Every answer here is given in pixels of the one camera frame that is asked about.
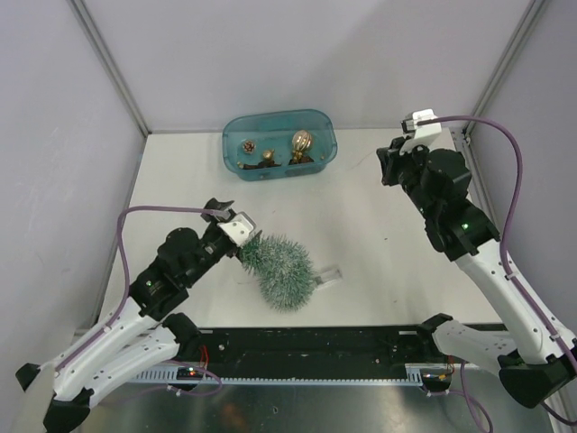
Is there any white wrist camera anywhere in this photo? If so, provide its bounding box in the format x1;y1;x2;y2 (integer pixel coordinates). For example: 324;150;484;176
217;212;257;247
400;109;442;153

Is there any aluminium corner post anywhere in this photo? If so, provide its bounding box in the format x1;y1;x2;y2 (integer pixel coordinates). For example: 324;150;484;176
472;0;551;117
67;0;151;138

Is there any right aluminium corner post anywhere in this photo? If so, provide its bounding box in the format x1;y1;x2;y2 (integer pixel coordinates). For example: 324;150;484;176
472;0;551;117

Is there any small pine cone ornament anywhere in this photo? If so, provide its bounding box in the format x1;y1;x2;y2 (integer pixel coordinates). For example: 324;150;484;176
243;141;255;154

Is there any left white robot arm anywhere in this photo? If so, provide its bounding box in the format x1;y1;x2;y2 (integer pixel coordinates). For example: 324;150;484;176
12;198;256;432

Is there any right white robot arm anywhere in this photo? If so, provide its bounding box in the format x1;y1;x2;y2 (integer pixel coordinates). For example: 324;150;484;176
376;137;576;409

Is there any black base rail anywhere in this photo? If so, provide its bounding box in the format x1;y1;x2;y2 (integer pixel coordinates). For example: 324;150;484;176
176;326;461;377

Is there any small gold ball ornament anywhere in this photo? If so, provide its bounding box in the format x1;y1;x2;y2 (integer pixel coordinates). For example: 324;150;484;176
262;150;274;161

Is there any teal plastic container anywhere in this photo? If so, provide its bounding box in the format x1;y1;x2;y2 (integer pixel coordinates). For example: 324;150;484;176
222;109;338;181

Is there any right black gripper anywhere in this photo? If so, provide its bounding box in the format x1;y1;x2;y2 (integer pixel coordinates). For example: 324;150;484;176
378;135;439;220

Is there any left aluminium corner post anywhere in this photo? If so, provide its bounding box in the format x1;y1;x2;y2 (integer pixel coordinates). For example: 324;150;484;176
67;0;151;138

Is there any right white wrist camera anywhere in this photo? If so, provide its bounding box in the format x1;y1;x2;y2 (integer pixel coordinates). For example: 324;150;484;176
400;109;442;153

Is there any grey slotted cable duct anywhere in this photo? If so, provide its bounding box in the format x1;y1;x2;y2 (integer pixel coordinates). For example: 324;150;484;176
128;364;453;387

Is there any gold striped bauble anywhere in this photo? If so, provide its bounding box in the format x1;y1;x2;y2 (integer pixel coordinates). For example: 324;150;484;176
291;130;314;153

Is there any small frosted christmas tree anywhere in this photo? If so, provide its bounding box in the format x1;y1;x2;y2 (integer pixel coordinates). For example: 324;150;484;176
237;235;316;312

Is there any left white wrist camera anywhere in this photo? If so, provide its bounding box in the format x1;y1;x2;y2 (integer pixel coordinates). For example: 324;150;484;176
217;212;257;247

